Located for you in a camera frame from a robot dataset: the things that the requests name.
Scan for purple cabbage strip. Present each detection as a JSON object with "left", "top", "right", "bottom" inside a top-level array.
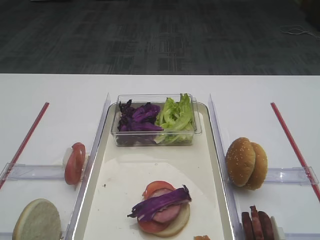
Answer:
[{"left": 127, "top": 184, "right": 192, "bottom": 222}]

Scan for green lettuce pile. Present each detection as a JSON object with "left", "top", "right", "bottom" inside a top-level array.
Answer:
[{"left": 154, "top": 93, "right": 194, "bottom": 145}]

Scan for upper tomato slice on bun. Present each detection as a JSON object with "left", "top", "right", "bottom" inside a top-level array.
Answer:
[{"left": 142, "top": 180, "right": 175, "bottom": 199}]

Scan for tomato slice on bun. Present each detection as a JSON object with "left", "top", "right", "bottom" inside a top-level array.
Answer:
[
  {"left": 142, "top": 180, "right": 175, "bottom": 199},
  {"left": 137, "top": 220, "right": 171, "bottom": 234}
]

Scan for white plastic tomato stopper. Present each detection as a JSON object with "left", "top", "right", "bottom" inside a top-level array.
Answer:
[{"left": 62, "top": 147, "right": 73, "bottom": 168}]

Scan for upright tomato slices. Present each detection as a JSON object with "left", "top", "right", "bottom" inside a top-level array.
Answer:
[{"left": 64, "top": 142, "right": 86, "bottom": 185}]

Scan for lower tomato slice on bun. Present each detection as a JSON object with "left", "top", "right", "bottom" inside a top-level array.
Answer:
[{"left": 137, "top": 220, "right": 171, "bottom": 234}]

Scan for left dark meat patty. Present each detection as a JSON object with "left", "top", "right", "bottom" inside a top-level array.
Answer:
[{"left": 241, "top": 212, "right": 255, "bottom": 240}]

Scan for dark meat patty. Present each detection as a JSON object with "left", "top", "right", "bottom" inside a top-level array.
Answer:
[
  {"left": 258, "top": 211, "right": 275, "bottom": 240},
  {"left": 241, "top": 212, "right": 255, "bottom": 240}
]

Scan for bacon strip between patties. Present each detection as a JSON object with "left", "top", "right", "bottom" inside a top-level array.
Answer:
[{"left": 250, "top": 205, "right": 264, "bottom": 240}]

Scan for right dark meat patty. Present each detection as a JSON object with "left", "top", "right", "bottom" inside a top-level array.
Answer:
[{"left": 258, "top": 211, "right": 275, "bottom": 240}]

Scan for clear plastic salad container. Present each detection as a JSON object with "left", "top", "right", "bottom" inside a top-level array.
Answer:
[{"left": 110, "top": 93, "right": 202, "bottom": 147}]

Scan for purple cabbage pile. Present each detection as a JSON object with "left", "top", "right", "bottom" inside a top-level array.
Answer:
[{"left": 117, "top": 99, "right": 163, "bottom": 146}]

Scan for white rectangular serving tray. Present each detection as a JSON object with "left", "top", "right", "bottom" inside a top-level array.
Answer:
[{"left": 72, "top": 103, "right": 233, "bottom": 240}]

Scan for front sesame bun top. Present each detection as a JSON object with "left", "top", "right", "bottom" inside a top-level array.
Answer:
[{"left": 225, "top": 137, "right": 256, "bottom": 187}]

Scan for ham slice on bun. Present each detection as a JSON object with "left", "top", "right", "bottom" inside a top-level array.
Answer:
[{"left": 150, "top": 188, "right": 181, "bottom": 223}]

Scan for bun bottom on tray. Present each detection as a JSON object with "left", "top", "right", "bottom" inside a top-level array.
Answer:
[{"left": 151, "top": 203, "right": 190, "bottom": 238}]

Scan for rear golden bun top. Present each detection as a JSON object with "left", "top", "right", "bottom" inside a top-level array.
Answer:
[{"left": 244, "top": 142, "right": 268, "bottom": 191}]

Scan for right red tape strip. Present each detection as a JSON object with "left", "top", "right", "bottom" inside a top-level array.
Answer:
[{"left": 270, "top": 102, "right": 320, "bottom": 200}]

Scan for red tape strip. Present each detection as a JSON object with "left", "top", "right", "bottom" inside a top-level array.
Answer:
[
  {"left": 0, "top": 102, "right": 50, "bottom": 188},
  {"left": 270, "top": 102, "right": 320, "bottom": 200}
]

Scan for left red tape strip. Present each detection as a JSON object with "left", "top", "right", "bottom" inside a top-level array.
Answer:
[{"left": 0, "top": 102, "right": 50, "bottom": 188}]

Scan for right long clear divider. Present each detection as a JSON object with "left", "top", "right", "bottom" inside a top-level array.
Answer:
[{"left": 208, "top": 94, "right": 245, "bottom": 240}]

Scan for long clear divider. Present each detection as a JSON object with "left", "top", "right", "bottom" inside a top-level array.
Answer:
[
  {"left": 208, "top": 94, "right": 245, "bottom": 240},
  {"left": 62, "top": 94, "right": 111, "bottom": 240}
]

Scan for left long clear divider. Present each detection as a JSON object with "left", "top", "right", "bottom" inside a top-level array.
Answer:
[{"left": 62, "top": 94, "right": 111, "bottom": 240}]

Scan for upright pale bun half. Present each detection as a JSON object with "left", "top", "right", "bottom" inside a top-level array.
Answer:
[{"left": 12, "top": 198, "right": 62, "bottom": 240}]

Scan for white plastic patty stopper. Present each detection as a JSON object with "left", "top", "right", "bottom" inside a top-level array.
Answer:
[{"left": 270, "top": 216, "right": 280, "bottom": 240}]

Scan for upper right clear rail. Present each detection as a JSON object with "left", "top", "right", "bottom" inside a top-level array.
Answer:
[{"left": 264, "top": 166, "right": 319, "bottom": 186}]

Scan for upper left clear rail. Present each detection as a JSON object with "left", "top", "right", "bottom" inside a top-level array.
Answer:
[{"left": 6, "top": 158, "right": 68, "bottom": 180}]

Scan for white cable on floor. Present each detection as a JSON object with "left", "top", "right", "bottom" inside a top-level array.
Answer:
[{"left": 279, "top": 24, "right": 320, "bottom": 40}]

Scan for lower right clear rail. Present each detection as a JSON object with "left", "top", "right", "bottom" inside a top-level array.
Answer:
[{"left": 274, "top": 227, "right": 320, "bottom": 240}]

